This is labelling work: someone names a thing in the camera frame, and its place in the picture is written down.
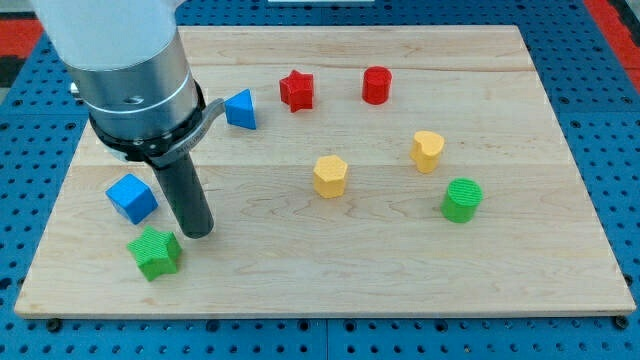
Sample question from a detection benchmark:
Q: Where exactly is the blue triangle block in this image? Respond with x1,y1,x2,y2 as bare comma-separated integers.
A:
224,89,257,130

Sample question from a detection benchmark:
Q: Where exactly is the red cylinder block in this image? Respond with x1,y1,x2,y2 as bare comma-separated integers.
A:
361,66,392,105

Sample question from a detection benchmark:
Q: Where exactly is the red star block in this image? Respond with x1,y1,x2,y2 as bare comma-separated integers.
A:
279,70,314,113

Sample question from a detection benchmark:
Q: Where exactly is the green cylinder block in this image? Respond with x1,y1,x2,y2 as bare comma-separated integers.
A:
440,178,483,223

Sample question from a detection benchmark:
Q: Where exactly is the yellow hexagon block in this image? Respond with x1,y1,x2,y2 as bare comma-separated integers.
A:
313,155,348,199

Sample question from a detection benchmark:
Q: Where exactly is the yellow heart block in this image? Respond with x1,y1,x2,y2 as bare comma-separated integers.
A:
409,130,445,174

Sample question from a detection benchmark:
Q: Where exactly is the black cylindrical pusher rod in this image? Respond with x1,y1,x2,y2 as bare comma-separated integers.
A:
152,154,214,239

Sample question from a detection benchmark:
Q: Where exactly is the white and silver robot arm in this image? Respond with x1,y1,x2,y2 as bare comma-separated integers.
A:
31,0,225,238

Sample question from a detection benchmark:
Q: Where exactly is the green star block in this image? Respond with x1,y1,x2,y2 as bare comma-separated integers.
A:
126,226,182,282

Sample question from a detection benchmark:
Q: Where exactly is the wooden board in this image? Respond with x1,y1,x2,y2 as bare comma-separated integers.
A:
15,25,636,319

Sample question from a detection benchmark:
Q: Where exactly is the blue cube block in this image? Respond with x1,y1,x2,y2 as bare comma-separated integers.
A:
106,174,158,224

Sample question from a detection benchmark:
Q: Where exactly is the black clamp ring with lever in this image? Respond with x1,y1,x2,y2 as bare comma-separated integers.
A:
89,82,225,168

